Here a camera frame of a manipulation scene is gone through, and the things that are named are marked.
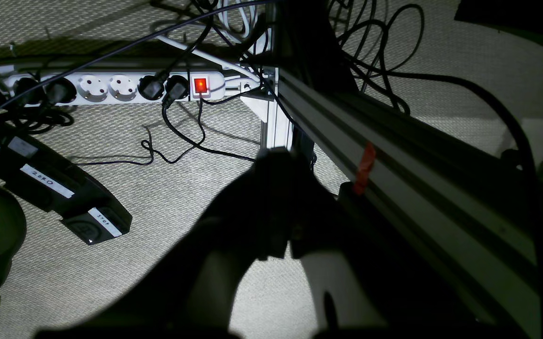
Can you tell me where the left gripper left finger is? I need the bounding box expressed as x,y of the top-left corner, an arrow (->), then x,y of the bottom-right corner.
36,150 -> 295,339

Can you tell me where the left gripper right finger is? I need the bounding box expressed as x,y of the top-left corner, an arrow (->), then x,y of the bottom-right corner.
291,168 -> 526,339

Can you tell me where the black labelled foot pedal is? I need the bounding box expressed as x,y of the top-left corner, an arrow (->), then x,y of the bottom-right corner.
0,123 -> 133,245

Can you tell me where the white power strip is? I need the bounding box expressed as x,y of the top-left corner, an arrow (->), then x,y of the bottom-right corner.
0,71 -> 226,105

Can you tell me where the orange clamp handle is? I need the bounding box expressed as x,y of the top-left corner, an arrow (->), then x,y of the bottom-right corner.
352,142 -> 376,196

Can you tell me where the aluminium frame rail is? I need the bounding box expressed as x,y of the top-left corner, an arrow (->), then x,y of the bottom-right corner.
262,69 -> 543,339

